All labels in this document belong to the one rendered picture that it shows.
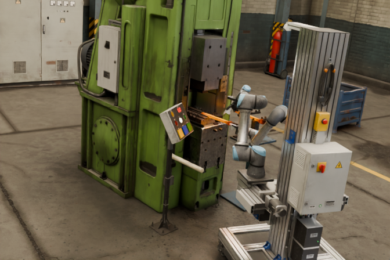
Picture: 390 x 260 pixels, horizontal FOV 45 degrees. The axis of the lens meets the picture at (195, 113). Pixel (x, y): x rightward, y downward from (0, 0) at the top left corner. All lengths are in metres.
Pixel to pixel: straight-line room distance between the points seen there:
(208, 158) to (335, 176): 1.61
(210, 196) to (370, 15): 8.67
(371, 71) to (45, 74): 7.85
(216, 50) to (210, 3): 0.44
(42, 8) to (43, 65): 1.06
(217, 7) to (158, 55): 0.73
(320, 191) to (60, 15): 6.87
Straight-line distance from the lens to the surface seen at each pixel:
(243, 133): 3.75
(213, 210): 4.96
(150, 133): 4.74
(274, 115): 4.02
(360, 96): 8.50
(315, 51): 3.33
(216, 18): 4.62
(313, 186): 3.42
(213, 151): 4.73
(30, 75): 9.35
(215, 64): 4.49
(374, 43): 12.64
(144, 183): 4.90
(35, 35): 9.23
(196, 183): 4.73
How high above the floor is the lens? 2.34
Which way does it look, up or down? 17 degrees down
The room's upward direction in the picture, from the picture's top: 5 degrees clockwise
